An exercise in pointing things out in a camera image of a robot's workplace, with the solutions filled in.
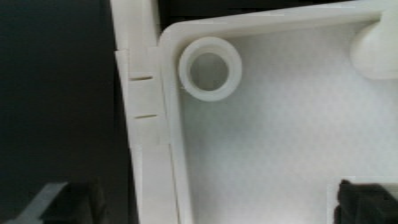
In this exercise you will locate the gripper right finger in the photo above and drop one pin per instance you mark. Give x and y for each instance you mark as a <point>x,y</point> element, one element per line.
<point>366,203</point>

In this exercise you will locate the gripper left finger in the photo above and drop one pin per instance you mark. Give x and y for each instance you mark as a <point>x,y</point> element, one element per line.
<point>68,204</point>

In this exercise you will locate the white desk tabletop tray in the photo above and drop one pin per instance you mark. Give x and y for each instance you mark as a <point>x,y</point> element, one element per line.
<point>283,122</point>

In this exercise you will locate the white desk leg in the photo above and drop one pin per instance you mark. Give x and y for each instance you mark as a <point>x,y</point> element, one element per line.
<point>373,59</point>

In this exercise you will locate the white fixture wall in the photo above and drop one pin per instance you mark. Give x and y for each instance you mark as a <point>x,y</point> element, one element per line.
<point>137,56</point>

